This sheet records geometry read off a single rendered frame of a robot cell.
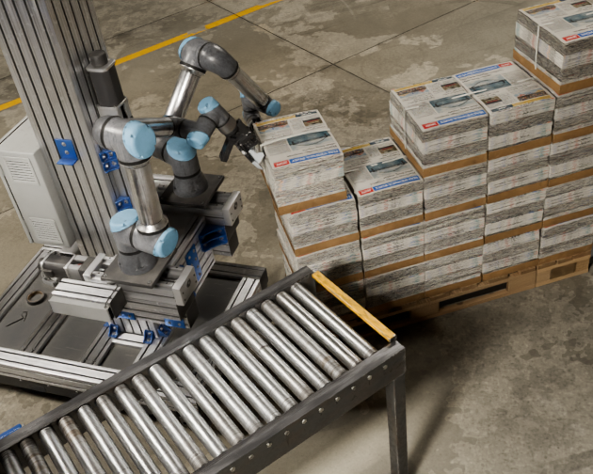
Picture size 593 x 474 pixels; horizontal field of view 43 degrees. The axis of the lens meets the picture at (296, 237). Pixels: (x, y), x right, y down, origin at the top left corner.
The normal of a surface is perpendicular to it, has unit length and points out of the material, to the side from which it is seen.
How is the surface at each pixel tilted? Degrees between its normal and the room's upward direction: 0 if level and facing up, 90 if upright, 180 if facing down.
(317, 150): 2
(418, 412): 0
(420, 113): 0
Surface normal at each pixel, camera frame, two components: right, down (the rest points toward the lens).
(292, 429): 0.58, 0.47
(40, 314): -0.11, -0.77
